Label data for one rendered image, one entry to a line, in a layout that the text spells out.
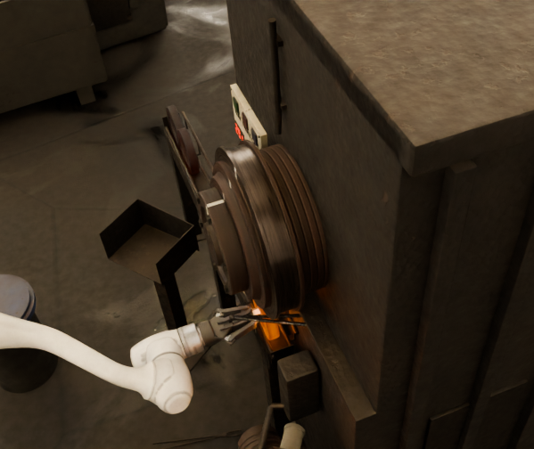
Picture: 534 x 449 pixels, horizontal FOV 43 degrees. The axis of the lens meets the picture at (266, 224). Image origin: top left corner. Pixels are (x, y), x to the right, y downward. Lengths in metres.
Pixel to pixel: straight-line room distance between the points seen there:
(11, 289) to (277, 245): 1.44
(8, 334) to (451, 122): 1.29
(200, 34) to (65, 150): 1.31
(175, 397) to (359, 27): 1.06
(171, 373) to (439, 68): 1.10
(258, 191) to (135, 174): 2.17
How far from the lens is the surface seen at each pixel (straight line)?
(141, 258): 2.49
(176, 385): 1.87
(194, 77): 4.33
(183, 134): 2.68
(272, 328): 2.03
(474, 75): 1.20
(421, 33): 1.30
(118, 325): 3.08
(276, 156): 1.70
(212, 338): 2.03
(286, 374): 1.90
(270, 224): 1.57
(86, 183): 3.75
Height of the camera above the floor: 2.44
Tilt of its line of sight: 47 degrees down
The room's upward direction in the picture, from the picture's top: 6 degrees counter-clockwise
